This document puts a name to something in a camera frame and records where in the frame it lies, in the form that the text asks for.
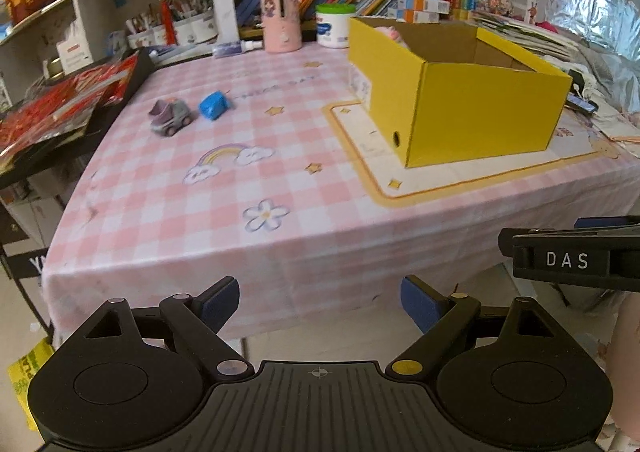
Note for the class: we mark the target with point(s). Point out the stack of red packets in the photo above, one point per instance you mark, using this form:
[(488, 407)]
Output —
[(55, 102)]

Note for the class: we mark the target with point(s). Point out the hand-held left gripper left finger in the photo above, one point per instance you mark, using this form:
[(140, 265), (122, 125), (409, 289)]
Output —
[(220, 302)]

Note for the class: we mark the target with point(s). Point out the yellow cardboard box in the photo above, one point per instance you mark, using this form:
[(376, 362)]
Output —
[(475, 107)]

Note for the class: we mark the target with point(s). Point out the small lying tube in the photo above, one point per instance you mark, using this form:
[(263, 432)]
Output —
[(235, 49)]

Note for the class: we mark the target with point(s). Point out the silver foil cover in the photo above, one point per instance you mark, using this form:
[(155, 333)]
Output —
[(615, 32)]

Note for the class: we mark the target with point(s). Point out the black tray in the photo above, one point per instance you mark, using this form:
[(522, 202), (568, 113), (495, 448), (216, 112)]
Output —
[(135, 80)]

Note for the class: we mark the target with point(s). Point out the pink plush toy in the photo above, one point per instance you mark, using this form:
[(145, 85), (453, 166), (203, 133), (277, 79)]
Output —
[(391, 34)]

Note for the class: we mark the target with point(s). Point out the pink cylindrical container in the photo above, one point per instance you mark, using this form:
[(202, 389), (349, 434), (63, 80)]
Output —
[(280, 17)]

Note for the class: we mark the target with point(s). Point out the white jar green lid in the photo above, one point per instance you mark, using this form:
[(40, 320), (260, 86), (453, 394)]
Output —
[(334, 27)]

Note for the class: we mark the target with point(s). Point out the yellow green packet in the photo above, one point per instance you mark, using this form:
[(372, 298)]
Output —
[(27, 377)]

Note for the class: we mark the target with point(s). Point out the white box red label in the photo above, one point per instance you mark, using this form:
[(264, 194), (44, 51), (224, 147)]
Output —
[(74, 55)]

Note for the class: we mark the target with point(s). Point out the person's right forearm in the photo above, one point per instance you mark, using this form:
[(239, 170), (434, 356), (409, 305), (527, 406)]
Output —
[(627, 362)]

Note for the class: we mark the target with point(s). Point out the red white stick toy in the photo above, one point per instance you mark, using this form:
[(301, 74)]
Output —
[(167, 20)]

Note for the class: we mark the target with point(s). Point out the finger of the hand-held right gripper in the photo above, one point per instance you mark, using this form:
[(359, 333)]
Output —
[(610, 222), (530, 262)]

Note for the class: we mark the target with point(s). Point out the white orange blue medicine box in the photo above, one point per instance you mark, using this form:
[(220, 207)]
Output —
[(438, 6), (400, 15), (426, 17), (412, 2)]

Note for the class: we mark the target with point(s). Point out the stack of papers and booklets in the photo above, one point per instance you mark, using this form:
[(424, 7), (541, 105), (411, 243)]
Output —
[(520, 32)]

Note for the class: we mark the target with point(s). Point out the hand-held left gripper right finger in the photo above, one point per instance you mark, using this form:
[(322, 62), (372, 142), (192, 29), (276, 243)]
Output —
[(417, 304)]

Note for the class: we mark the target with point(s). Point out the grey toy car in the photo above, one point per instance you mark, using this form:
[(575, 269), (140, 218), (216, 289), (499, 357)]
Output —
[(171, 118)]

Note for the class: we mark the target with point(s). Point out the blue toy car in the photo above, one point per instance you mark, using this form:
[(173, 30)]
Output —
[(215, 106)]

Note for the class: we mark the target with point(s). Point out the row of white pen cups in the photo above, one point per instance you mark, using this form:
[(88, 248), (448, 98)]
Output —
[(192, 30)]

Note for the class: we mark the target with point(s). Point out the black metal frame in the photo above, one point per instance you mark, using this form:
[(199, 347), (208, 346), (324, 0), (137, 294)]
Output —
[(22, 257)]

